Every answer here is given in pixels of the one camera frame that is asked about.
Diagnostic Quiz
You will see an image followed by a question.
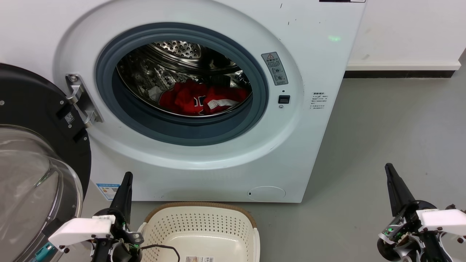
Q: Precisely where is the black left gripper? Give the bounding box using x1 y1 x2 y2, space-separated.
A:
91 172 145 262

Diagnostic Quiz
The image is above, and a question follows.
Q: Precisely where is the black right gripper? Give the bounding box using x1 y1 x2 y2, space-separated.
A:
377 163 466 262

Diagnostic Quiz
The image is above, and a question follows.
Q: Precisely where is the white perforated laundry basket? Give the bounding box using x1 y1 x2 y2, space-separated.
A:
138 202 261 262

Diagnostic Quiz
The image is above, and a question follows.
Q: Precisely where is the red garment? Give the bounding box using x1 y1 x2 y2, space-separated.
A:
159 79 249 116

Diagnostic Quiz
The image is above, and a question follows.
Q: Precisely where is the washing machine door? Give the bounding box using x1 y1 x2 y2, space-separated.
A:
0 63 92 262

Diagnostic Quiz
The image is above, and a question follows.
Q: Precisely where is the stainless steel washing machine drum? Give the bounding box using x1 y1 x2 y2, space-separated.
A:
116 40 252 118

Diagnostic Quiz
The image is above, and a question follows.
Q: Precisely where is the blue energy label sticker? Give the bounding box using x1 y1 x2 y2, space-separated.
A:
96 183 121 201

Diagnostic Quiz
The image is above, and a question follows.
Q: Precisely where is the grey rubber door gasket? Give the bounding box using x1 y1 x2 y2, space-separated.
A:
95 23 269 147

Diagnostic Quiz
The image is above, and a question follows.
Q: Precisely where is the teal plastic piece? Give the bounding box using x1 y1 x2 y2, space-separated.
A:
35 243 56 262

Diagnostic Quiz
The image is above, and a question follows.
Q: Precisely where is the white front-load washing machine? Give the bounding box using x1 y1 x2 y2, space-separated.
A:
0 0 367 203

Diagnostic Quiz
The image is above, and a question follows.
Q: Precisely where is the metal door hinge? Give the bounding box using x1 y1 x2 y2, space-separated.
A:
66 74 104 128

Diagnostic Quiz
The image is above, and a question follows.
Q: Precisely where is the black and white baseboard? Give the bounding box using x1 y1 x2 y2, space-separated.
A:
344 60 462 79

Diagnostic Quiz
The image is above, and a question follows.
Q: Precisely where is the round white filter cover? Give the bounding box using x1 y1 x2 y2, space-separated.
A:
248 186 287 202

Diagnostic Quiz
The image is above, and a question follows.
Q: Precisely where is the grey warning sticker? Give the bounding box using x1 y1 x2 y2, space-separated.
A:
261 52 289 86

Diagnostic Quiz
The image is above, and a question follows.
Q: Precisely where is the thin black cable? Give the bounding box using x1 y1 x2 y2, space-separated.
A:
140 244 181 262

